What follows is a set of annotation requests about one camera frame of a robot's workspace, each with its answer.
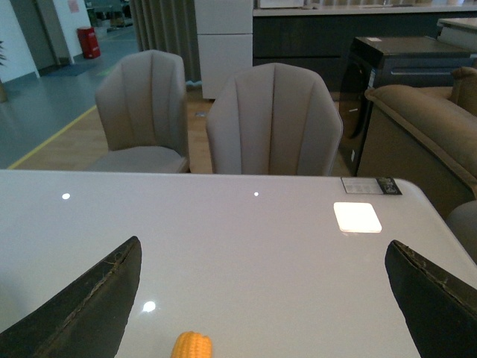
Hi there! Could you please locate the grey chair at table side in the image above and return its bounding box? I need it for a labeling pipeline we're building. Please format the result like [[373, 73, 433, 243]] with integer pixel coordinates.
[[446, 201, 477, 262]]

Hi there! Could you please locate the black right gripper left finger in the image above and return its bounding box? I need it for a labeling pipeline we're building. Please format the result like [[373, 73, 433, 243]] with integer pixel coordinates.
[[1, 236, 142, 357]]

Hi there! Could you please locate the beige upholstered chair left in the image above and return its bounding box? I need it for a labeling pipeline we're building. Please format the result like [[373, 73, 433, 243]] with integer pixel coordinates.
[[88, 50, 189, 173]]

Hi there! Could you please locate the beige upholstered chair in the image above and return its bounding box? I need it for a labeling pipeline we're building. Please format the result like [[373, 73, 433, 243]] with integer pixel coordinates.
[[88, 50, 189, 173], [206, 63, 343, 176]]

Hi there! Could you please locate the red fire extinguisher box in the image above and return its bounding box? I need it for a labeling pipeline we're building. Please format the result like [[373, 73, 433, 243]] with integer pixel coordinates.
[[77, 27, 101, 59]]

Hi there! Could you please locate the black table label sticker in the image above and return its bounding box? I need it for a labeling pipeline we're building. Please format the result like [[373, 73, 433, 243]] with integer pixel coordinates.
[[341, 177, 402, 195]]

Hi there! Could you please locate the black washing machine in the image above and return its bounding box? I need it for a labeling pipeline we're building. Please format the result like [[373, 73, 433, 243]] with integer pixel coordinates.
[[338, 36, 473, 177]]

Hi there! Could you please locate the dark kitchen counter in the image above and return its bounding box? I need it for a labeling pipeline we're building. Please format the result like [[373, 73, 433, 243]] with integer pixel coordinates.
[[253, 1, 476, 87]]

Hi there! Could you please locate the yellow corn cob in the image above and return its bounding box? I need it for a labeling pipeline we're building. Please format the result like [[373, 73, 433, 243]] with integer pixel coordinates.
[[171, 331, 212, 358]]

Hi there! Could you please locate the brown sofa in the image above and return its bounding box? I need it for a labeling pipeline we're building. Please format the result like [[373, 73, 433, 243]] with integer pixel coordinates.
[[357, 67, 476, 217]]

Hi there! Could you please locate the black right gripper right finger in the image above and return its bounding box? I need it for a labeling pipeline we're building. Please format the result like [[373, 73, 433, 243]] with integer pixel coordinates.
[[385, 240, 476, 357]]

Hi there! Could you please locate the white cabinet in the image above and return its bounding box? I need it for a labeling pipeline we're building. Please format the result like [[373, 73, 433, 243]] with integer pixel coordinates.
[[195, 0, 253, 99]]

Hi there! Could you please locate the beige upholstered chair right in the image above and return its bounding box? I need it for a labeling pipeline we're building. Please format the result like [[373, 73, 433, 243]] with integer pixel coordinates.
[[206, 63, 343, 176]]

